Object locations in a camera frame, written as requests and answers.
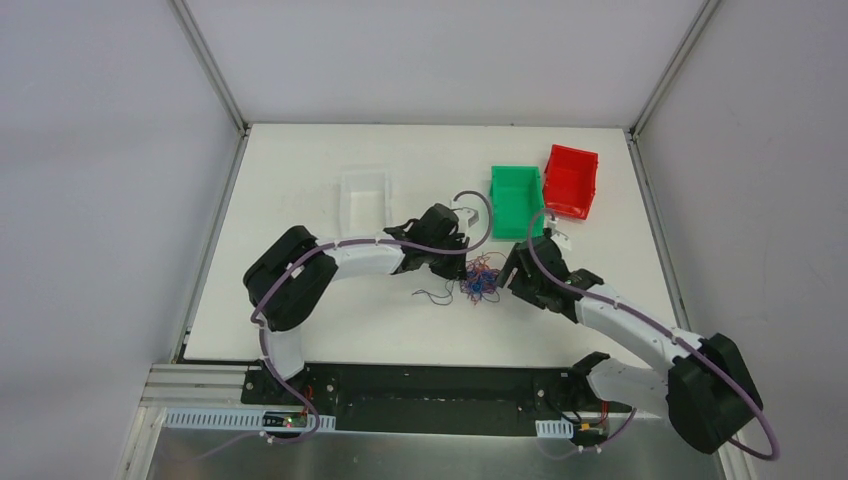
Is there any coloured wire bundle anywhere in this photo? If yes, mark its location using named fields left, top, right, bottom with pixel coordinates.
left=410, top=250, right=508, bottom=308

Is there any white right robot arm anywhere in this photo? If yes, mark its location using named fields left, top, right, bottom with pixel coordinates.
left=498, top=236, right=763, bottom=454

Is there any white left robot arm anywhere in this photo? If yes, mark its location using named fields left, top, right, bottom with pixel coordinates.
left=243, top=203, right=479, bottom=405

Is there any clear plastic bin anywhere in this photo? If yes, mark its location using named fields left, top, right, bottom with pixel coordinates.
left=338, top=165, right=392, bottom=237

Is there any green plastic bin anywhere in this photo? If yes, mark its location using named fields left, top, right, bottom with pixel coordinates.
left=489, top=165, right=544, bottom=241

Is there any red plastic bin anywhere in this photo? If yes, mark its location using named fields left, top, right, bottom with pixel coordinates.
left=542, top=144, right=599, bottom=220

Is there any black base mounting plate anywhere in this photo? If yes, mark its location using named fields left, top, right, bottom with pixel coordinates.
left=241, top=363, right=630, bottom=437

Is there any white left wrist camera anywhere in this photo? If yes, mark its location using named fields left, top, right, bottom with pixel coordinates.
left=451, top=207, right=480, bottom=232

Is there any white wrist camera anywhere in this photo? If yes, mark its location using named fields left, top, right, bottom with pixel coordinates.
left=545, top=222, right=572, bottom=252
left=451, top=207, right=480, bottom=232

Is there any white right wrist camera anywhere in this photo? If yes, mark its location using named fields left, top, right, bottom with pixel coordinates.
left=545, top=222, right=572, bottom=252

